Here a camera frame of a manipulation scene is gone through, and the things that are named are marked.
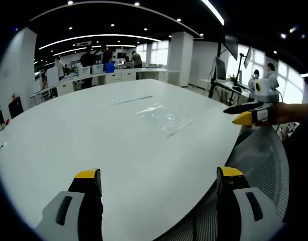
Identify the black chair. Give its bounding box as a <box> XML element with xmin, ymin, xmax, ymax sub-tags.
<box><xmin>8</xmin><ymin>99</ymin><xmax>25</xmax><ymax>119</ymax></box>

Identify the large dark wall screen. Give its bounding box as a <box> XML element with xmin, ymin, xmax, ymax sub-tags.
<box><xmin>224</xmin><ymin>35</ymin><xmax>239</xmax><ymax>61</ymax></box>

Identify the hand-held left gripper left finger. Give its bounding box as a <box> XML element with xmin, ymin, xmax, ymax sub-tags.
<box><xmin>35</xmin><ymin>168</ymin><xmax>105</xmax><ymax>241</ymax></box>

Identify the black framed work desk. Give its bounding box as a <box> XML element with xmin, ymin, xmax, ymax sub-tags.
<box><xmin>208</xmin><ymin>79</ymin><xmax>254</xmax><ymax>105</ymax></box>

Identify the clear resealable plastic bag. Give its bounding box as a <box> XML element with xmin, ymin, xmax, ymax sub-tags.
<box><xmin>136</xmin><ymin>103</ymin><xmax>194</xmax><ymax>139</ymax></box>

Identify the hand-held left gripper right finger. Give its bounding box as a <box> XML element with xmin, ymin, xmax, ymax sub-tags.
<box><xmin>216</xmin><ymin>165</ymin><xmax>285</xmax><ymax>241</ymax></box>

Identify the person's dark clothing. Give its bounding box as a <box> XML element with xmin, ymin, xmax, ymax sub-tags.
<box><xmin>282</xmin><ymin>99</ymin><xmax>308</xmax><ymax>224</ymax></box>

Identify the long white cabinet counter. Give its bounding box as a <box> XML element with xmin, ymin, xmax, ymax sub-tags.
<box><xmin>30</xmin><ymin>67</ymin><xmax>182</xmax><ymax>99</ymax></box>

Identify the person's right hand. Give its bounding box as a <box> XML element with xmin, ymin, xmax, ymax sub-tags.
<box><xmin>269</xmin><ymin>102</ymin><xmax>292</xmax><ymax>125</ymax></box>

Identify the grey mesh office chair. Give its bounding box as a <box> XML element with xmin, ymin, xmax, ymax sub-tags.
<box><xmin>158</xmin><ymin>125</ymin><xmax>290</xmax><ymax>241</ymax></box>

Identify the desk computer monitor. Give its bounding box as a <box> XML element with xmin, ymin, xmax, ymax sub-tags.
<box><xmin>215</xmin><ymin>56</ymin><xmax>227</xmax><ymax>81</ymax></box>

